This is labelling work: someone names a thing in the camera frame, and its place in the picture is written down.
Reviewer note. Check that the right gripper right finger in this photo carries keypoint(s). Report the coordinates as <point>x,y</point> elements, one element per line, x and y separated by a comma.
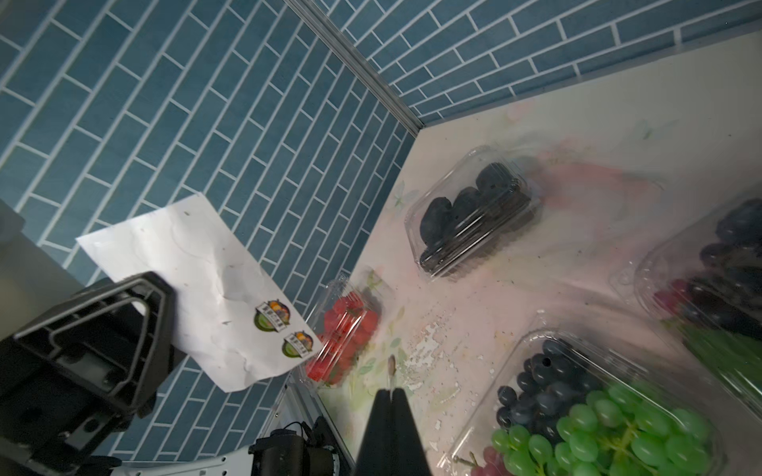
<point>408,455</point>

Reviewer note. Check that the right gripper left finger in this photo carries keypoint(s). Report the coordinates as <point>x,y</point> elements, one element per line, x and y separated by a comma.
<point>374,458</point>

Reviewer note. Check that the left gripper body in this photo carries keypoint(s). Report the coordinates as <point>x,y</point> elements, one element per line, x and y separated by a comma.
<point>83,371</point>

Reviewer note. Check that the white sticker sheet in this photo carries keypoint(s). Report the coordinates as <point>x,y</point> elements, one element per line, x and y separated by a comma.
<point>232,318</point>

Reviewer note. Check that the clear box of red berries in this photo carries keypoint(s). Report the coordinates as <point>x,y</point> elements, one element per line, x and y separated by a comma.
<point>346,313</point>

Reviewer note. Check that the clear box of mixed grapes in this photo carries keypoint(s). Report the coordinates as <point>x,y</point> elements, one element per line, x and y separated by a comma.
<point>570,399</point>

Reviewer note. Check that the clear box of blackberries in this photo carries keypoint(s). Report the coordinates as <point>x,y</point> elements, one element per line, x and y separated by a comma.
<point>482,204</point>

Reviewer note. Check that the clear box of dark grapes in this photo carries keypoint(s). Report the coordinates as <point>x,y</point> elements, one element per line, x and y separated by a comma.
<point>702,286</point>

